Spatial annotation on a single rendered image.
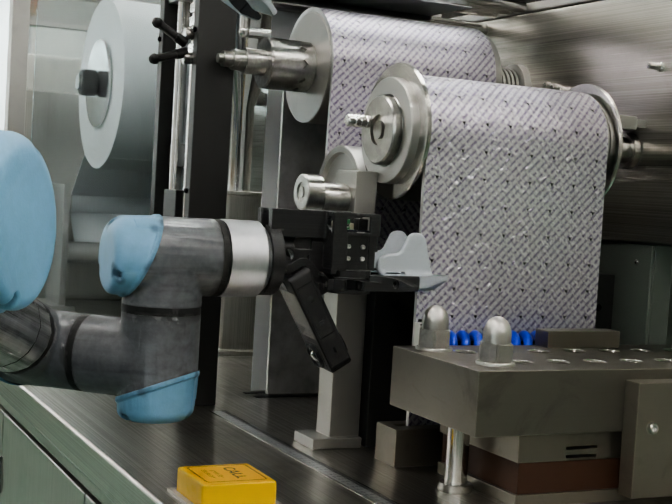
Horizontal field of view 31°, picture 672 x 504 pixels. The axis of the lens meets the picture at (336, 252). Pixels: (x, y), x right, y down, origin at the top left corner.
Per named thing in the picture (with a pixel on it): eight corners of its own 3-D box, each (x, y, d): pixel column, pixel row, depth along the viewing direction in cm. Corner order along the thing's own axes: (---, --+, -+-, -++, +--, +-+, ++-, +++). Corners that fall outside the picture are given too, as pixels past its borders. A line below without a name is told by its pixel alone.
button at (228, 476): (175, 492, 110) (176, 465, 110) (246, 487, 113) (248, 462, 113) (201, 512, 104) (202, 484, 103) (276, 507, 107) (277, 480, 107)
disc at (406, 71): (356, 192, 138) (368, 62, 137) (360, 192, 139) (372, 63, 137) (420, 205, 125) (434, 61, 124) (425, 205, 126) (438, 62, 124)
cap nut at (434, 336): (408, 347, 121) (411, 302, 121) (440, 346, 123) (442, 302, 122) (427, 352, 118) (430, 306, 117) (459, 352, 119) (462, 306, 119)
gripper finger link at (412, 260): (463, 235, 125) (384, 231, 121) (459, 292, 125) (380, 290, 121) (448, 233, 128) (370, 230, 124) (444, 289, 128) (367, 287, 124)
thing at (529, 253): (411, 352, 127) (422, 176, 126) (590, 350, 138) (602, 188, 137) (413, 352, 127) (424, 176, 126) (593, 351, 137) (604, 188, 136)
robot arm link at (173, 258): (92, 298, 116) (97, 210, 115) (201, 300, 121) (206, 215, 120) (115, 308, 109) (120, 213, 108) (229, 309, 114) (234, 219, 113)
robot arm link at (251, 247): (230, 300, 114) (201, 291, 121) (275, 301, 116) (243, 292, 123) (234, 220, 113) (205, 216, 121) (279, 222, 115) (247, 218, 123)
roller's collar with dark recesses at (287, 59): (251, 89, 154) (254, 39, 153) (294, 93, 156) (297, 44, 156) (271, 87, 148) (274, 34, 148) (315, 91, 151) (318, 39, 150)
